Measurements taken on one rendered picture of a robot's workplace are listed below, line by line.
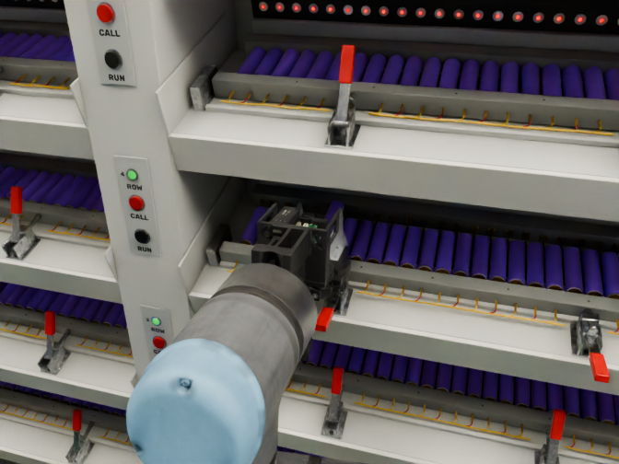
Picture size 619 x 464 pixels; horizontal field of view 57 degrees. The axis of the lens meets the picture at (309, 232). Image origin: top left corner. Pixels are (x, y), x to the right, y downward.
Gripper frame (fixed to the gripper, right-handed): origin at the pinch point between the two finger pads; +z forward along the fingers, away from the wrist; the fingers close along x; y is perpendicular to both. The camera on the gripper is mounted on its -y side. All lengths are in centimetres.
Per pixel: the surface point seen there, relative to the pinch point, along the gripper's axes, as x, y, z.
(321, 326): -3.2, -3.7, -13.4
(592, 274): -30.5, -0.9, 1.6
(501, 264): -20.8, -1.0, 1.3
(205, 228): 14.6, 0.0, -2.4
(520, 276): -22.9, -1.6, 0.0
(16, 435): 54, -45, -2
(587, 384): -30.6, -9.7, -6.6
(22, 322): 49, -23, 1
